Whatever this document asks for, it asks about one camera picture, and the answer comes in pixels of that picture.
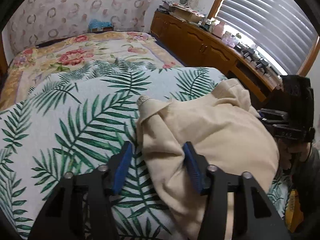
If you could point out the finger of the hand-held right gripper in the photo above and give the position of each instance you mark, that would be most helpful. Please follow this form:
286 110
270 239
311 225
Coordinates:
271 126
273 113

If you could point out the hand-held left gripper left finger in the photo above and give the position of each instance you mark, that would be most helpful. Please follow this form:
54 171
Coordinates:
122 167

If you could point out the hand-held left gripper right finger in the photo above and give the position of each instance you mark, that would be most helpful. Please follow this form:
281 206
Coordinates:
193 172

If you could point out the beige printed t-shirt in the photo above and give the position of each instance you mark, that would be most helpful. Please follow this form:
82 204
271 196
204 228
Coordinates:
212 130

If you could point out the person's right hand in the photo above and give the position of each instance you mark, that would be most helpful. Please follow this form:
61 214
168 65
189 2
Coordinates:
290 155

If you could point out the black handheld device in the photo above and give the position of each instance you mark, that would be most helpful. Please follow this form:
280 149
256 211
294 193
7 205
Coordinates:
262 66
248 53

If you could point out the leaf print blanket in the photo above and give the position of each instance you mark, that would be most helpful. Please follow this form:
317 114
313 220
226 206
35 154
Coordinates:
75 120

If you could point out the pale purple jar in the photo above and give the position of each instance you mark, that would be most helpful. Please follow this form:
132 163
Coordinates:
230 39

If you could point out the pink bottle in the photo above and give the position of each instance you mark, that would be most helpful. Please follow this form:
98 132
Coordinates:
219 29

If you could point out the wooden sideboard cabinet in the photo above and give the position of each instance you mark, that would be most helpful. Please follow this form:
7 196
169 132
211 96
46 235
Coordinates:
195 45

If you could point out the floral blanket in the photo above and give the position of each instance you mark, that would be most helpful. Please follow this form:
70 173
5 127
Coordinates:
75 55

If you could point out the open cardboard box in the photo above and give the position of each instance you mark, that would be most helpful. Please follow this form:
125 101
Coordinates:
187 13

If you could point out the blue plastic bag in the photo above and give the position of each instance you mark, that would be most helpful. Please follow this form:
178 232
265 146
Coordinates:
100 25

